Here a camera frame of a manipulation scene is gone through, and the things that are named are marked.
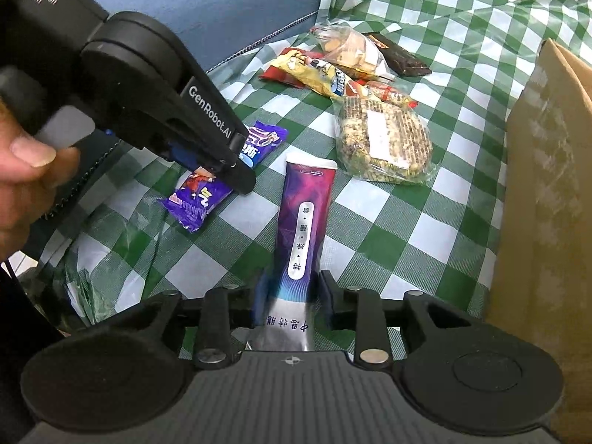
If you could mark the purple candy wrapper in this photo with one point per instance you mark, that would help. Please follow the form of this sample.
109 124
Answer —
199 194

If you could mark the red packet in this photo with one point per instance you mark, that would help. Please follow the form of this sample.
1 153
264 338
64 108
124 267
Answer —
276 74

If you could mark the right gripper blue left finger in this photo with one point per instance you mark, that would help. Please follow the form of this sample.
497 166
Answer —
225 309

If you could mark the yellow cartoon snack packet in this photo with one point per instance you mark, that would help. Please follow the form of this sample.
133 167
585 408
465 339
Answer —
318 74

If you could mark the dark chocolate bar wrapper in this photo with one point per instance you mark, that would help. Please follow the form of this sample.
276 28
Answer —
397 58

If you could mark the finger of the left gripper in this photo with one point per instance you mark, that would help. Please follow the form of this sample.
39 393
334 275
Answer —
201 130

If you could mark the green white checkered cloth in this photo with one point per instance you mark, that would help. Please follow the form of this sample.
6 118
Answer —
119 245

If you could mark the brown cardboard box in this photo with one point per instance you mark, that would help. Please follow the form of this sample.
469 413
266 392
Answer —
542 280

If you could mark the red peanut bar wrapper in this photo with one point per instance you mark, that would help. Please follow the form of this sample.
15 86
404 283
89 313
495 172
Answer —
389 93

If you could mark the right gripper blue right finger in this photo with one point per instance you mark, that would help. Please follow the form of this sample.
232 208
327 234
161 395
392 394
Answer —
359 310

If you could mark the person left hand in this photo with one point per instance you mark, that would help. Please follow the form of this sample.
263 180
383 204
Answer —
31 172

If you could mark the clear bag seed crackers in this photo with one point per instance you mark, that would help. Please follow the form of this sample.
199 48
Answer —
382 142

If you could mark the purple tube snack packet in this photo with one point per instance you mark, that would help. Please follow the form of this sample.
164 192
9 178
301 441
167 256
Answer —
285 294

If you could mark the clear bag round biscuits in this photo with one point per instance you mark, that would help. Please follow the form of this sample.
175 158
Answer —
351 51

